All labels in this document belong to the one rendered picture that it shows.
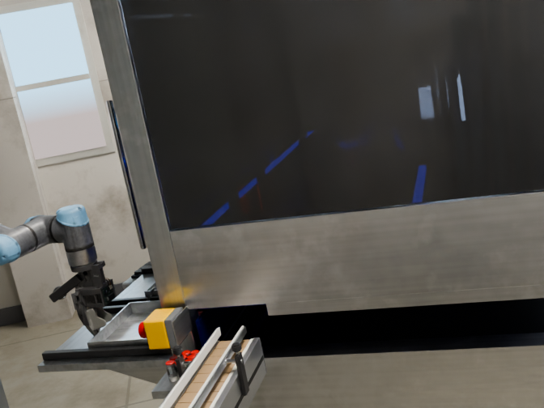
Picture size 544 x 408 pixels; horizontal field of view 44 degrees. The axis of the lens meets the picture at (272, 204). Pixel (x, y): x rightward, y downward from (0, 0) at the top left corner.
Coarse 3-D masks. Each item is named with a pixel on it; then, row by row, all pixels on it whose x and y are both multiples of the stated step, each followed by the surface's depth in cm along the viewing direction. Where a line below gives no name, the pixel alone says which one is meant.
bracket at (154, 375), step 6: (120, 372) 182; (126, 372) 182; (132, 372) 181; (138, 372) 181; (144, 372) 180; (150, 372) 180; (156, 372) 179; (162, 372) 179; (138, 378) 181; (144, 378) 181; (150, 378) 180; (156, 378) 180
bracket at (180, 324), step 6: (186, 306) 159; (180, 312) 156; (186, 312) 159; (180, 318) 155; (186, 318) 158; (174, 324) 152; (180, 324) 155; (186, 324) 158; (174, 330) 152; (180, 330) 154; (186, 330) 158; (180, 336) 154; (180, 342) 154
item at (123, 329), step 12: (156, 300) 199; (120, 312) 195; (132, 312) 202; (144, 312) 201; (108, 324) 188; (120, 324) 195; (132, 324) 194; (96, 336) 182; (108, 336) 188; (120, 336) 186; (132, 336) 185
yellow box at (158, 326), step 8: (152, 312) 157; (160, 312) 156; (168, 312) 156; (176, 312) 155; (152, 320) 153; (160, 320) 152; (168, 320) 151; (144, 328) 154; (152, 328) 153; (160, 328) 152; (168, 328) 152; (152, 336) 154; (160, 336) 153; (168, 336) 152; (152, 344) 154; (160, 344) 154; (168, 344) 153
